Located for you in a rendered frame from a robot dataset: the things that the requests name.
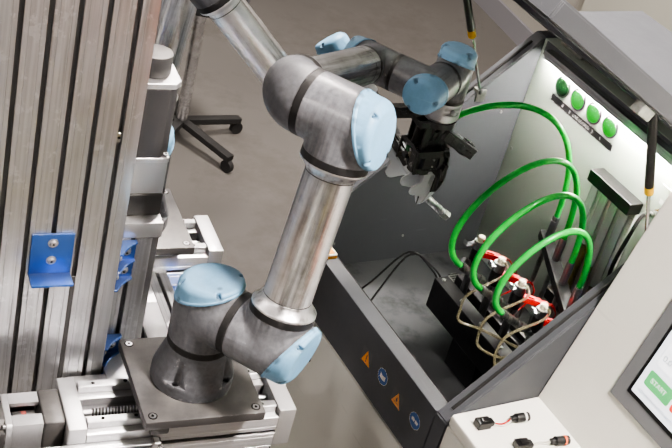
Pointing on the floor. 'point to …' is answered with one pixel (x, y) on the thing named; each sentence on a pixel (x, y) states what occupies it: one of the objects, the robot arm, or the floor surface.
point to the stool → (191, 97)
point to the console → (611, 347)
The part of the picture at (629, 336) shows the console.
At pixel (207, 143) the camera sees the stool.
